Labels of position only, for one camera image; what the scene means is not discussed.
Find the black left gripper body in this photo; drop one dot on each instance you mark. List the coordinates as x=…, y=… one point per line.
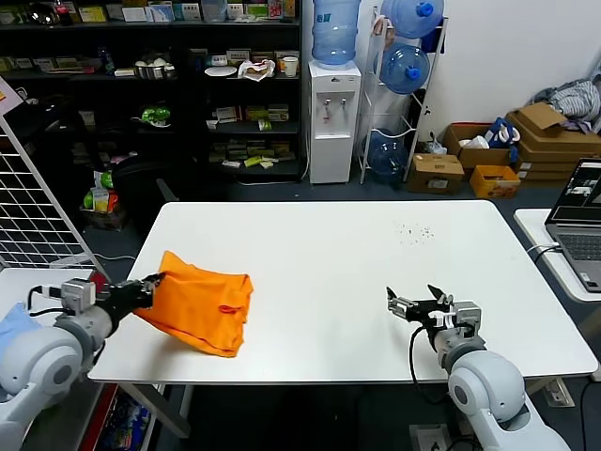
x=122, y=298

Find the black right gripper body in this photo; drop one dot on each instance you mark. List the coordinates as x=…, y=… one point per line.
x=429, y=314

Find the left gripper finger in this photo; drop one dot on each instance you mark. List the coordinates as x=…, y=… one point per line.
x=147, y=298
x=152, y=280

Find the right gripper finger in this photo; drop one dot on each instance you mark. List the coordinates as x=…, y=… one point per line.
x=401, y=307
x=445, y=302

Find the orange t-shirt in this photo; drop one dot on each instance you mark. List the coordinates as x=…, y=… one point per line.
x=197, y=310

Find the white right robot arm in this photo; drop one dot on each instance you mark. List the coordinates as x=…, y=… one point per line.
x=488, y=394

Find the pile of striped clothes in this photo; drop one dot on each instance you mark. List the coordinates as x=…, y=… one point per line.
x=573, y=101

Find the scattered dark crumbs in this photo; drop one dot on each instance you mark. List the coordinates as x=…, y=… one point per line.
x=426, y=231

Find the basket of snack packs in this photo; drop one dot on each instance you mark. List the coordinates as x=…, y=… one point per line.
x=101, y=202

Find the red-edged white table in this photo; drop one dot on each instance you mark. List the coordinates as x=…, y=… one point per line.
x=28, y=277

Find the black office chair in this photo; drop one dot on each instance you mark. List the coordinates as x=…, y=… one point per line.
x=141, y=183

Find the light blue cloth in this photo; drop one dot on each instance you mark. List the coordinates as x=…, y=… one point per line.
x=11, y=324

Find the white side table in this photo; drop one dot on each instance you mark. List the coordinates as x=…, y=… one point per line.
x=535, y=225

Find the orange printed cardboard box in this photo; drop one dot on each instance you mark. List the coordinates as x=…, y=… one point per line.
x=493, y=187

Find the grey floor socket box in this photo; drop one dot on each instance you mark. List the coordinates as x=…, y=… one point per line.
x=428, y=439

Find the labelled brown cardboard box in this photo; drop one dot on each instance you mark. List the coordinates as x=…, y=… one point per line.
x=434, y=176

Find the grey power strip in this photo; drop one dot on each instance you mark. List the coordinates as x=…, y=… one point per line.
x=559, y=393

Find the grey laptop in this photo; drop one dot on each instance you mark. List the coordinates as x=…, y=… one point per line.
x=582, y=244

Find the open brown cardboard box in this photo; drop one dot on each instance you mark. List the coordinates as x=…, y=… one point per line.
x=483, y=157

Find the blue water jug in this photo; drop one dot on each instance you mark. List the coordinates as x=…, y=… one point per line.
x=387, y=155
x=335, y=33
x=413, y=19
x=401, y=70

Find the small clear plastic bag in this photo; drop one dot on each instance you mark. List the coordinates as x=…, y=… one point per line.
x=436, y=148

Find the white plastic bag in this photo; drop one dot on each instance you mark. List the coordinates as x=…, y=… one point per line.
x=476, y=142

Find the green toy vegetables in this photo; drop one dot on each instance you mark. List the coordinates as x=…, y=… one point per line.
x=155, y=115

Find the low flat cardboard box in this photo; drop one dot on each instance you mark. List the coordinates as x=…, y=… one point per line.
x=549, y=171

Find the white water dispenser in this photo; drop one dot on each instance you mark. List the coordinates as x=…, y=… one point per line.
x=331, y=150

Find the white red box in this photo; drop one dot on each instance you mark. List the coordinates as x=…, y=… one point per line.
x=229, y=115

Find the wide flat cardboard box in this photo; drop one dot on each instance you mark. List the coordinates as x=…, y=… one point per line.
x=559, y=150

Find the yellow green box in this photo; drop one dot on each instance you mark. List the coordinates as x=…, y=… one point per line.
x=257, y=114

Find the large open-flap cardboard box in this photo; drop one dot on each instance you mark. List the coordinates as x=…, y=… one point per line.
x=540, y=117

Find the steel bowl of white balls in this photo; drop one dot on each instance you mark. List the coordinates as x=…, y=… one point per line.
x=150, y=70

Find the white plate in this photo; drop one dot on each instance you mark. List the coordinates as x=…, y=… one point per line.
x=220, y=71

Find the teal bottle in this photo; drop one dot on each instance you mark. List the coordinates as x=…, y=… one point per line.
x=108, y=63

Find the white red yellow sign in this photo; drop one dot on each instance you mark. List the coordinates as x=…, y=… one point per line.
x=7, y=96

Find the plastic bag with food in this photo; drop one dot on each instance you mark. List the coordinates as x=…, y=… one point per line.
x=255, y=70

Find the white paper cup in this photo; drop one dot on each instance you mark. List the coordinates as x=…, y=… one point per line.
x=291, y=68

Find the white metal jug rack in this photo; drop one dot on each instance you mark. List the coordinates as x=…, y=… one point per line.
x=440, y=47

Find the black shelving unit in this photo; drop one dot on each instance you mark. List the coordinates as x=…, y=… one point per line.
x=188, y=26

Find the blue white box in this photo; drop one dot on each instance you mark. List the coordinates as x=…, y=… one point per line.
x=162, y=12

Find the white green box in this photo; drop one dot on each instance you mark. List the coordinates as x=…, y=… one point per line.
x=189, y=12

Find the yellow label box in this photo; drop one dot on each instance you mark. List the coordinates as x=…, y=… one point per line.
x=94, y=14

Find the clear plastic container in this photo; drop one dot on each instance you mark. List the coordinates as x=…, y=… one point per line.
x=215, y=10

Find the beige cloth on rack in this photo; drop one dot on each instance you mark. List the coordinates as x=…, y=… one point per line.
x=382, y=30

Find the cola bottle red label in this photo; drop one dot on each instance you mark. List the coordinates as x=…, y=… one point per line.
x=66, y=10

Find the pink package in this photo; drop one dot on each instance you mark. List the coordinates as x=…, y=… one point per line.
x=277, y=8

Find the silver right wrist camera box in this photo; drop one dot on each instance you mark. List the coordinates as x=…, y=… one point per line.
x=466, y=318

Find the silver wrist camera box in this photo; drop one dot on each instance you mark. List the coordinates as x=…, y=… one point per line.
x=77, y=296
x=466, y=318

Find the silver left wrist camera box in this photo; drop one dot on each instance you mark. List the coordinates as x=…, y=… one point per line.
x=77, y=296

